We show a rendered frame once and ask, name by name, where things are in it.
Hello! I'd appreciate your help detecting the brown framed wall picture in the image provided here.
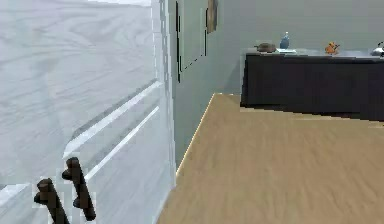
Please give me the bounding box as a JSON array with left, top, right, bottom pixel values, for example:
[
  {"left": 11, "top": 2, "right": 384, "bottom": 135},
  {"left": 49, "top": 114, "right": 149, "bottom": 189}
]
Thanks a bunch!
[{"left": 205, "top": 0, "right": 220, "bottom": 35}]

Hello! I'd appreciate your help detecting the black fridge handle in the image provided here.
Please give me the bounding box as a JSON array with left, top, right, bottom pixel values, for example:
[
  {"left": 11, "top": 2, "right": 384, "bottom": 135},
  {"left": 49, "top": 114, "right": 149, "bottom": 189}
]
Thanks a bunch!
[
  {"left": 61, "top": 157, "right": 97, "bottom": 222},
  {"left": 33, "top": 178, "right": 71, "bottom": 224}
]

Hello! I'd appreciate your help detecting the dark brown pan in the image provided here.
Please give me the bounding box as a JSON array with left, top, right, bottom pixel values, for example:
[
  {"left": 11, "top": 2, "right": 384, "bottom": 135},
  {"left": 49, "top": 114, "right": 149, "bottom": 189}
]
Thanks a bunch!
[{"left": 254, "top": 42, "right": 277, "bottom": 54}]

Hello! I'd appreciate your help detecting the black framed wall picture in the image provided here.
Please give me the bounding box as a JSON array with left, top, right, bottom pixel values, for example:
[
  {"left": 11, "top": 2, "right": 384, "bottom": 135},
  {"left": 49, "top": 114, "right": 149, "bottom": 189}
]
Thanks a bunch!
[{"left": 175, "top": 0, "right": 208, "bottom": 84}]

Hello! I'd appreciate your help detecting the orange figurine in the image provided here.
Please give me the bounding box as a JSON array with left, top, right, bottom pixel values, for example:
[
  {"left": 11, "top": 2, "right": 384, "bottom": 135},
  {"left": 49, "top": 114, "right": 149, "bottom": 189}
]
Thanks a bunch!
[{"left": 324, "top": 41, "right": 341, "bottom": 56}]

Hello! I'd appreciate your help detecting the blue bottle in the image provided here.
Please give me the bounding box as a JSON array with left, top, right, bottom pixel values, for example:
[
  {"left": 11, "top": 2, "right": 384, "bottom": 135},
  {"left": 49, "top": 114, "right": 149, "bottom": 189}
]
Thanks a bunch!
[{"left": 279, "top": 31, "right": 291, "bottom": 50}]

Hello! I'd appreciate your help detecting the white and black kettle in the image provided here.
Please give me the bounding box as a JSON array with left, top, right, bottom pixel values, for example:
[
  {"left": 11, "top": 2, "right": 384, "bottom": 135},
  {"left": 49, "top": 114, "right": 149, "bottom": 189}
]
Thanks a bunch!
[{"left": 370, "top": 41, "right": 384, "bottom": 57}]

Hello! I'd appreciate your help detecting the white fridge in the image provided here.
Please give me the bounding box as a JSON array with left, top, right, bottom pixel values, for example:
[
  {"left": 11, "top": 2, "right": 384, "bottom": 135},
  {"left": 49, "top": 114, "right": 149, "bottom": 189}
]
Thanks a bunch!
[{"left": 0, "top": 0, "right": 177, "bottom": 224}]

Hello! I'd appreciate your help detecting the black sideboard cabinet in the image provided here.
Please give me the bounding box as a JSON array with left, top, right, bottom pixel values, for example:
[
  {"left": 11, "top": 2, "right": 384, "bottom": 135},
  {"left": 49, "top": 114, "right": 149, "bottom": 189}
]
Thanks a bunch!
[{"left": 239, "top": 49, "right": 384, "bottom": 122}]

